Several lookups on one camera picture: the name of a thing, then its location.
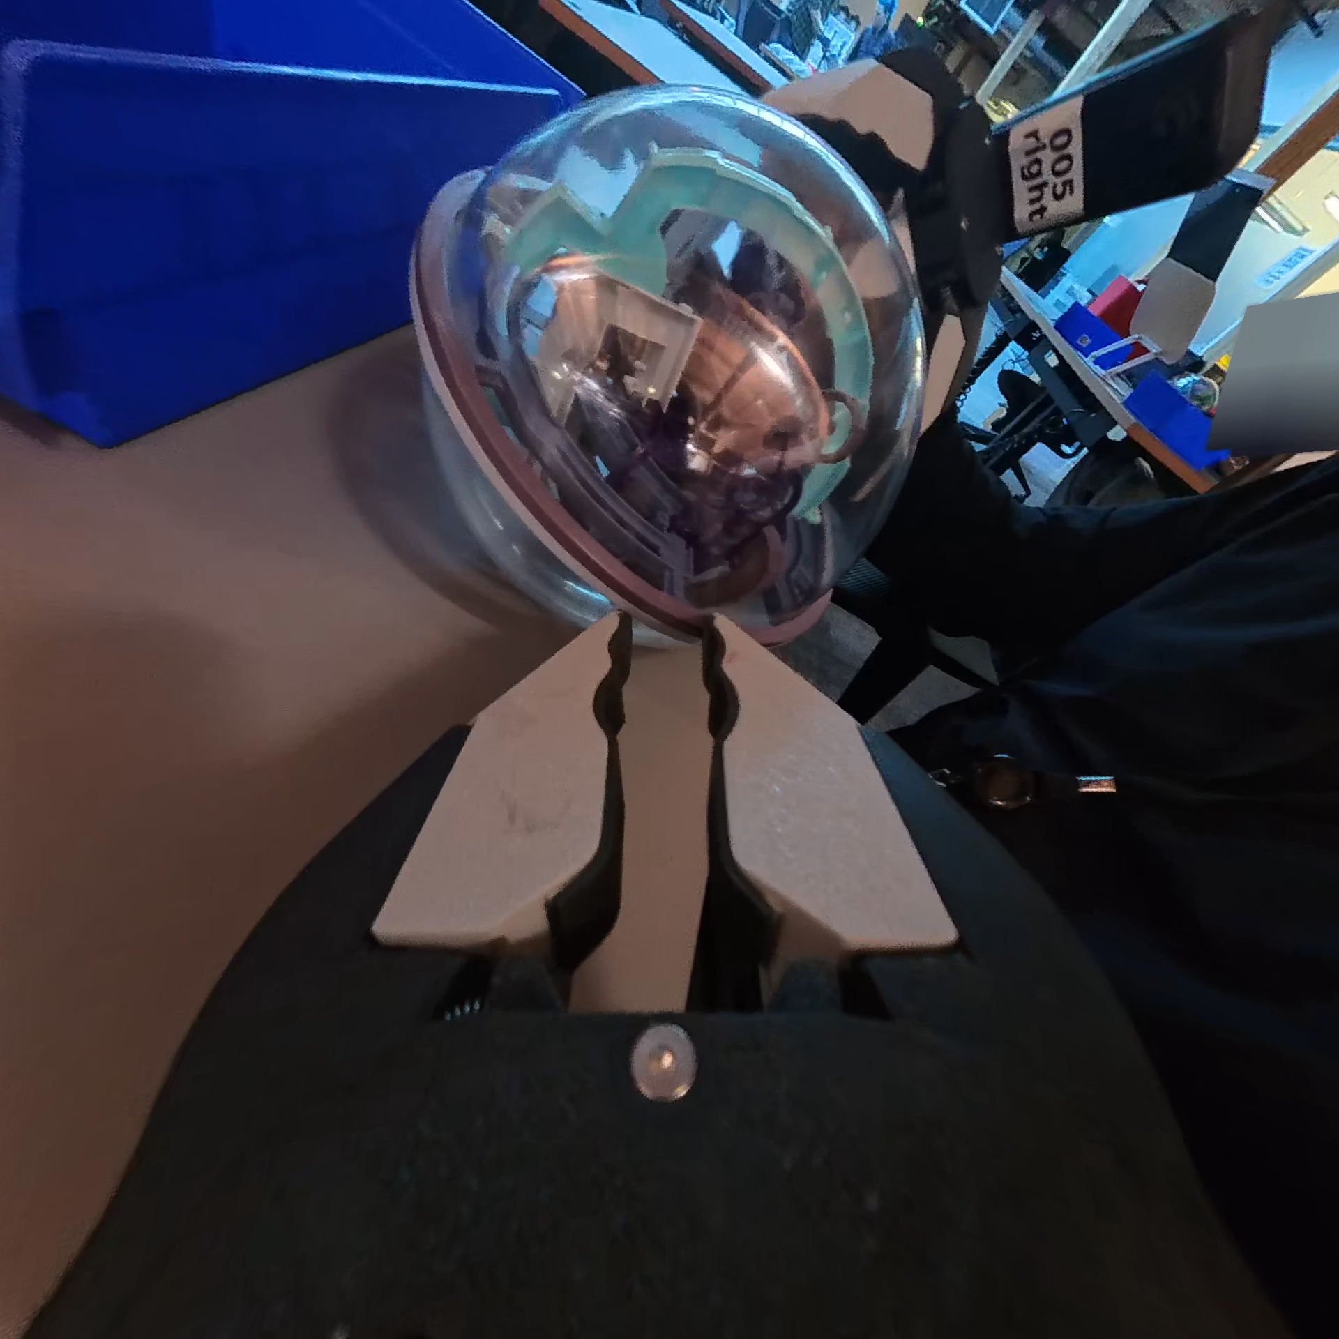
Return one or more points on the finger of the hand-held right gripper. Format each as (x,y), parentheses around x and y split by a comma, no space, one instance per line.
(874,105)
(947,365)

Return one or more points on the white table with wooden edge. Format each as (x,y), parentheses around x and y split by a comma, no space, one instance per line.
(669,37)

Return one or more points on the wooden desk with black legs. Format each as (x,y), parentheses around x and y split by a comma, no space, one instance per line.
(1078,387)

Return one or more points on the person's dark jacket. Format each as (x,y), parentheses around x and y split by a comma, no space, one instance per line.
(1151,732)

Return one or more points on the blue plastic bin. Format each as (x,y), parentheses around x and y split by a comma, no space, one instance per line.
(242,208)

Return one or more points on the red box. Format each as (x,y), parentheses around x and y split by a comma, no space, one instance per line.
(1118,305)

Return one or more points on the blue box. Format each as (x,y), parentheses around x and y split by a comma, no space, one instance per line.
(1167,410)

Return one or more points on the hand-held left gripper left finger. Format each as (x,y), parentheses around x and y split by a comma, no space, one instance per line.
(514,795)

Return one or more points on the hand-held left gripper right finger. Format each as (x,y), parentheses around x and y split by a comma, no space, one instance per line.
(827,816)

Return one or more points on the transparent maze ball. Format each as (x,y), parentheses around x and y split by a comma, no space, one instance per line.
(669,365)

